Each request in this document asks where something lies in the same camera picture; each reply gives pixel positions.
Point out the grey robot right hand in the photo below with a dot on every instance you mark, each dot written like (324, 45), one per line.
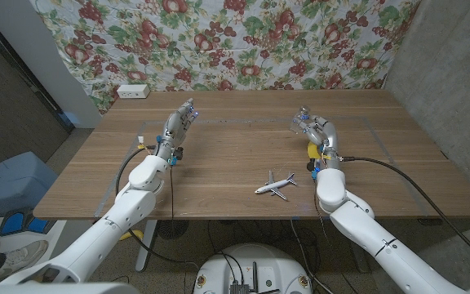
(326, 132)

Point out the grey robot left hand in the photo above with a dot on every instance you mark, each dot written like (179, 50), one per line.
(174, 128)

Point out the clear glass salt shaker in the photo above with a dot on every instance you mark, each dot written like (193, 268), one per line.
(296, 126)

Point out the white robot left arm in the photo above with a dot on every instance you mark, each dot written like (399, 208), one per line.
(108, 226)

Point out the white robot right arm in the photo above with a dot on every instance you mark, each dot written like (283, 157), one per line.
(361, 224)

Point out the yellow toy banana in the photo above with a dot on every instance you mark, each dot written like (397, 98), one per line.
(312, 151)

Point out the white toy airplane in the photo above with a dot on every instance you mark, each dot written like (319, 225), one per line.
(273, 186)

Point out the white power outlet box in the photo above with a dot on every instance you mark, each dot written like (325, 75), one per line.
(133, 91)

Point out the fruit print backdrop cloth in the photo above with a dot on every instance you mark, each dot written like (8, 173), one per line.
(218, 41)

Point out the round black fan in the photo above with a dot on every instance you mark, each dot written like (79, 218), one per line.
(173, 228)

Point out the yellow curved item under table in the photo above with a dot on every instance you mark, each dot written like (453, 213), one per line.
(136, 234)

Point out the white table leg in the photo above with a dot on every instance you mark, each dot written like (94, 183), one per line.
(147, 245)

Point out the grey table leg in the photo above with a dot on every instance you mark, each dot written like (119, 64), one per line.
(361, 263)

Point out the white robot torso base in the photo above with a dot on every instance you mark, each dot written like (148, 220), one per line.
(284, 265)

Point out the white floor platform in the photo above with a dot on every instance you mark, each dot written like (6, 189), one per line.
(55, 226)

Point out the blue grey plastic bin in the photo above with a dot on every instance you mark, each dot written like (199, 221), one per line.
(10, 183)

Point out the blue and black foot pedal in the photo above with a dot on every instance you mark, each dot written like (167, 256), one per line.
(14, 222)

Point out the white sneaker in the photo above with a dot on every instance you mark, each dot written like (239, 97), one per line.
(23, 255)

